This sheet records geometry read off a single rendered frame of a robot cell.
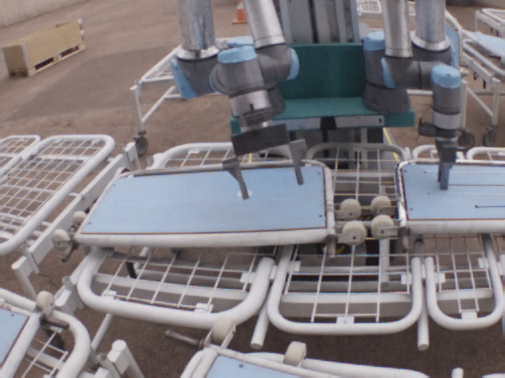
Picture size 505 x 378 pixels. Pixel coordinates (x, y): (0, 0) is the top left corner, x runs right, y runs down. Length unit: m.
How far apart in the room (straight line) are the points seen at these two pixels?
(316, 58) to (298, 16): 0.18
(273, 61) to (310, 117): 0.40
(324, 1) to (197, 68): 0.56
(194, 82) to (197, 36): 0.16
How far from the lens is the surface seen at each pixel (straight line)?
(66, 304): 1.35
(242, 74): 1.10
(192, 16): 1.42
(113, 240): 1.31
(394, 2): 1.33
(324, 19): 1.74
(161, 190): 1.49
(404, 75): 1.35
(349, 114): 1.60
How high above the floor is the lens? 1.29
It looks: 31 degrees down
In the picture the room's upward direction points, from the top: 9 degrees counter-clockwise
